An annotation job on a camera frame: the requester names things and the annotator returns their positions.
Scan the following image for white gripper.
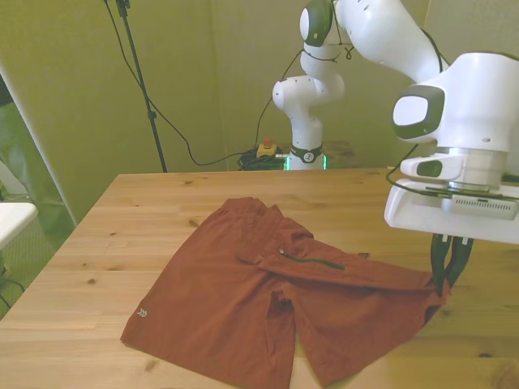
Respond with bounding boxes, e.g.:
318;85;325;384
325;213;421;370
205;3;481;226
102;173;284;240
384;180;519;296

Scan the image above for rust red shorts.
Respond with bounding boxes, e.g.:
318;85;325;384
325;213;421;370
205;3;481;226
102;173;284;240
120;196;453;389

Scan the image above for yellow emergency stop button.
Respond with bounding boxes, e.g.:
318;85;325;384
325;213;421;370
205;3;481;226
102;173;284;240
255;136;279;160

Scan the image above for black tripod stand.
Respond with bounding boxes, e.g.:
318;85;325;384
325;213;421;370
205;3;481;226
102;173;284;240
114;0;169;173

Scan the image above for white panel board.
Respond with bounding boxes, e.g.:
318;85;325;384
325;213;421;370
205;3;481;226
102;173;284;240
0;63;78;229

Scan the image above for white tray edge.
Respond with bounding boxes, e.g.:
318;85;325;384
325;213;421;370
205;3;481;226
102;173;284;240
0;202;39;250

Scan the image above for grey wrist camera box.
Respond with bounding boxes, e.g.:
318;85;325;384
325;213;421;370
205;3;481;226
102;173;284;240
440;193;519;223

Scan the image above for coiled black cable bundle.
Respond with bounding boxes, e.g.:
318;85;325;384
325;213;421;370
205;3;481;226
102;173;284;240
236;148;291;172

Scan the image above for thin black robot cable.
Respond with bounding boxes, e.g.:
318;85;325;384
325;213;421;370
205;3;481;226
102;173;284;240
255;48;309;147

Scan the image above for long black tripod cable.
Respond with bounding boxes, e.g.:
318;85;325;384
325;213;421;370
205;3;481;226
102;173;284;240
102;0;260;168

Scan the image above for black floor cable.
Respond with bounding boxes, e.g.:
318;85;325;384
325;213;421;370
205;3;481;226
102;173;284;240
0;263;27;314

